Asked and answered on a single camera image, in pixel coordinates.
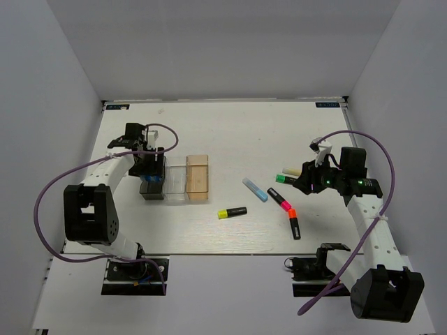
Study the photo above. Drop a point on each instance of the pink highlighter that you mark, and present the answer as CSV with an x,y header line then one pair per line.
x,y
284,204

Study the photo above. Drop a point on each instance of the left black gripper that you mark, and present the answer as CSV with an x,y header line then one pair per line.
x,y
155,167

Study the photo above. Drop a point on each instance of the yellow highlighter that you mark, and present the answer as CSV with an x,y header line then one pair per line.
x,y
228,213

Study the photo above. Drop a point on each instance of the cream highlighter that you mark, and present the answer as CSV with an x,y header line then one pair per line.
x,y
291,171

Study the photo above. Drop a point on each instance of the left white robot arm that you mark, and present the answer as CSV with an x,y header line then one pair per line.
x,y
90,215

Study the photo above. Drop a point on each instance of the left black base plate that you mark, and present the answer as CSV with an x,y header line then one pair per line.
x,y
126,279

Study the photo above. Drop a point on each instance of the clear plastic container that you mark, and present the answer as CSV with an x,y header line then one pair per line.
x,y
174,188

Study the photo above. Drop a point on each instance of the light blue marker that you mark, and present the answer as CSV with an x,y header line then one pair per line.
x,y
260,194

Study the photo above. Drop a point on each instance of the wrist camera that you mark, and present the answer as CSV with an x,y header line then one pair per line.
x,y
150,139
321,148

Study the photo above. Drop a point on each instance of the dark grey plastic container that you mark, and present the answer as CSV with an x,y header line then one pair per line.
x,y
152,191

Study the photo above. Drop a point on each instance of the left blue corner label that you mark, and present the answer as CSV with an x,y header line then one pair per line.
x,y
117,107

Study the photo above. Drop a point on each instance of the right blue corner label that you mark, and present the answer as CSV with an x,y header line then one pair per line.
x,y
326,104

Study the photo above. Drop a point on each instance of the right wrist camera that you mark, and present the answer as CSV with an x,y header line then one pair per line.
x,y
321,148

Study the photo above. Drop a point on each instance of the green highlighter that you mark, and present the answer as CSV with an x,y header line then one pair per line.
x,y
283,179

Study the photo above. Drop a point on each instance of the tan plastic container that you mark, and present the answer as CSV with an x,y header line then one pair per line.
x,y
197,177

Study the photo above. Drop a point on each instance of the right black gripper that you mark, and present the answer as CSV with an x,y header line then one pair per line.
x,y
310,172

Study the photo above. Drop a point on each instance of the blue stationery block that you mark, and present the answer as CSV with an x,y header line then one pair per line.
x,y
151,178

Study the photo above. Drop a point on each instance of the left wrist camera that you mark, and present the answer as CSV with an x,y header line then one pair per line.
x,y
150,139

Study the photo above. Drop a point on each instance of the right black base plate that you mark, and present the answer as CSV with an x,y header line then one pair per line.
x,y
308,278

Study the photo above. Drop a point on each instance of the blue corner label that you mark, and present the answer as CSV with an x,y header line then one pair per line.
x,y
326,104
117,107

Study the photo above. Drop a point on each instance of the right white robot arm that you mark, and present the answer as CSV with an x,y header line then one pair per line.
x,y
380,284

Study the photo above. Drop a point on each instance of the orange highlighter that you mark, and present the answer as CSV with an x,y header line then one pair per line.
x,y
293,220

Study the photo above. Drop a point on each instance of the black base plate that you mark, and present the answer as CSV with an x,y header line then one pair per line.
x,y
308,278
126,279

